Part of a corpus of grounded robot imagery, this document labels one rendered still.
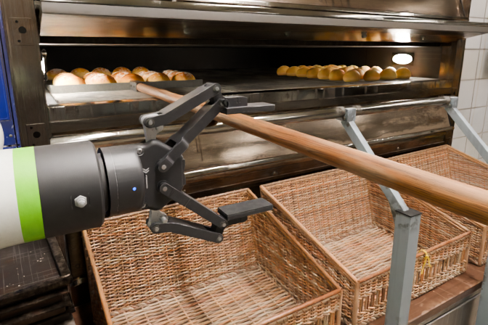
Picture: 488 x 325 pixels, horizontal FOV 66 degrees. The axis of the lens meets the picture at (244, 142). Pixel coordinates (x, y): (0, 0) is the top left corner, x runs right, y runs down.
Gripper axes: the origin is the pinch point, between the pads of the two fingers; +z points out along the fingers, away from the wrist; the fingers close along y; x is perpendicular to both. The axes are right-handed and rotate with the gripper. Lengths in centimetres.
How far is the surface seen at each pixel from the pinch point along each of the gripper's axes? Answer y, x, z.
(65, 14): -22, -53, -17
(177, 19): -22, -54, 9
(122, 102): 0, -68, -3
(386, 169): -1.1, 14.4, 7.1
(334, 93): 2, -70, 78
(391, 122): 17, -70, 114
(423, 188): -0.5, 19.1, 6.9
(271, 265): 55, -51, 37
